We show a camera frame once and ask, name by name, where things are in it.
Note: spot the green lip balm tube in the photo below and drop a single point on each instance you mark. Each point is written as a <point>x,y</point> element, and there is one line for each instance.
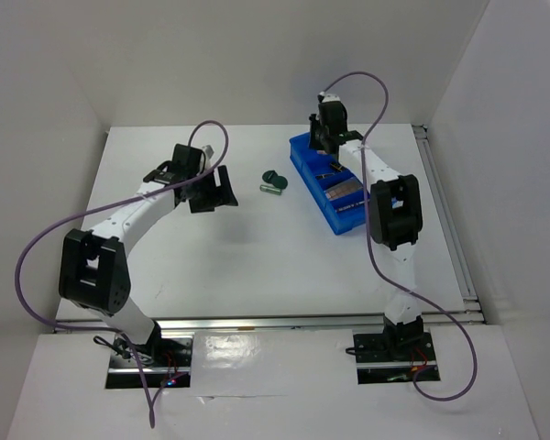
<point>270,189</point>

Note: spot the long black gold lipstick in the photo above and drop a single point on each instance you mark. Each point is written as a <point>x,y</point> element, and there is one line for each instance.
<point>336,167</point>

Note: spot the pink makeup pencil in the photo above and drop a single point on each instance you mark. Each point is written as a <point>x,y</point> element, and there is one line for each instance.
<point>349,207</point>

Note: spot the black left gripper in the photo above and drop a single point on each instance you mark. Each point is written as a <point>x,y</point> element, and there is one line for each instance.
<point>217,196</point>

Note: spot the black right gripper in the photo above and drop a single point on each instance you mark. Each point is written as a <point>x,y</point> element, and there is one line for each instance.
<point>314,122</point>

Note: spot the dark green round puff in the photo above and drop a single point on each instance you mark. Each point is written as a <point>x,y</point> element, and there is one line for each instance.
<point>280,182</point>

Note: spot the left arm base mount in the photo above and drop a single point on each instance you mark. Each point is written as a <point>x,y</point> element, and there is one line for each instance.
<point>171,368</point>

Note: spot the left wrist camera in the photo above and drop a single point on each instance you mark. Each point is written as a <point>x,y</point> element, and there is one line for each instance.
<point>208,153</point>

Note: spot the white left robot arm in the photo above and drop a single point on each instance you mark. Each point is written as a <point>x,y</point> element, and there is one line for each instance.
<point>94,273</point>

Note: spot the blue divided plastic tray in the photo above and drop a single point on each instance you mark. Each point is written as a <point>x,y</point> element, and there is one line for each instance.
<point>308,164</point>

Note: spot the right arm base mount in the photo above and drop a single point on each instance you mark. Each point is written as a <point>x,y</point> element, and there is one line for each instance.
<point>382,359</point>

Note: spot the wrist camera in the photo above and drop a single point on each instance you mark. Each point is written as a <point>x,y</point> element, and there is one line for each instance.
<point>208,153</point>
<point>325,97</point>

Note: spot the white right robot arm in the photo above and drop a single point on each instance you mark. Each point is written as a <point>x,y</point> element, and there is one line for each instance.
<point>394,215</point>

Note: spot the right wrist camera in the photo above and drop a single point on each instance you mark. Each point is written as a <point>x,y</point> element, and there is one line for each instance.
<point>325,97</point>

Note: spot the aluminium front rail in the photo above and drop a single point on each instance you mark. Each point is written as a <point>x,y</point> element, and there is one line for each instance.
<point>272,322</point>

